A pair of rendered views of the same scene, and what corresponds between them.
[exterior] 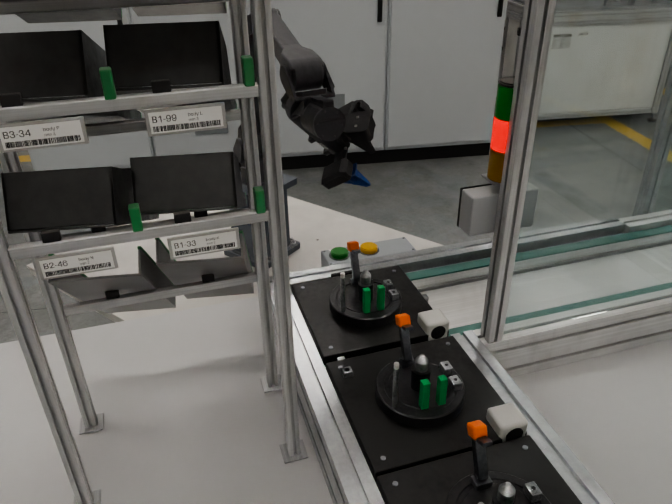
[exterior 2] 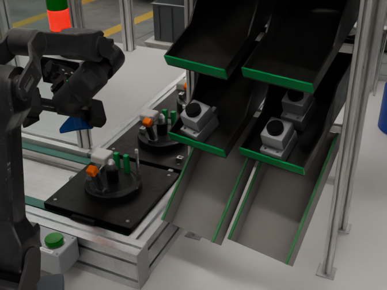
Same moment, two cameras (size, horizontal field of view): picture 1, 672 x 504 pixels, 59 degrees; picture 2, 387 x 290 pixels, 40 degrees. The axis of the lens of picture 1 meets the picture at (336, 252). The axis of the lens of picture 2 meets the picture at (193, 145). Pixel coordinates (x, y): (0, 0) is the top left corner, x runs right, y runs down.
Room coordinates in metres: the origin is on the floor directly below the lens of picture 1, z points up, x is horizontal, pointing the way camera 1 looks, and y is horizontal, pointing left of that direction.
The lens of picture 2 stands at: (1.60, 0.81, 1.72)
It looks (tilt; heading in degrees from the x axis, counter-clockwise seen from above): 31 degrees down; 222
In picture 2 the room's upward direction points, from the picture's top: 1 degrees counter-clockwise
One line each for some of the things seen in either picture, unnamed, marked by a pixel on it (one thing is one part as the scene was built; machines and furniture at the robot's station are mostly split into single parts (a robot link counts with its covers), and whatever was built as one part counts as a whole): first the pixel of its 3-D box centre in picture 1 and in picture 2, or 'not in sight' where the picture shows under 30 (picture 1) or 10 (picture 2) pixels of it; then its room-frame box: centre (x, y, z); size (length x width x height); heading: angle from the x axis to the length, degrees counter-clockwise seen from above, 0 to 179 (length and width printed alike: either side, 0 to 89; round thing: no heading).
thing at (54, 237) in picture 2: (339, 254); (54, 241); (1.16, -0.01, 0.96); 0.04 x 0.04 x 0.02
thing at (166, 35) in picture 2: not in sight; (212, 18); (-0.84, -1.24, 0.73); 0.62 x 0.42 x 0.23; 107
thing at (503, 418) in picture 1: (421, 374); (162, 126); (0.70, -0.13, 1.01); 0.24 x 0.24 x 0.13; 17
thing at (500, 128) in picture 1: (508, 132); (59, 18); (0.89, -0.27, 1.33); 0.05 x 0.05 x 0.05
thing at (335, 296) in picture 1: (365, 301); (113, 183); (0.95, -0.06, 0.98); 0.14 x 0.14 x 0.02
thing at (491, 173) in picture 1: (504, 163); not in sight; (0.89, -0.27, 1.28); 0.05 x 0.05 x 0.05
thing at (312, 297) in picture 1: (365, 309); (114, 190); (0.95, -0.06, 0.96); 0.24 x 0.24 x 0.02; 17
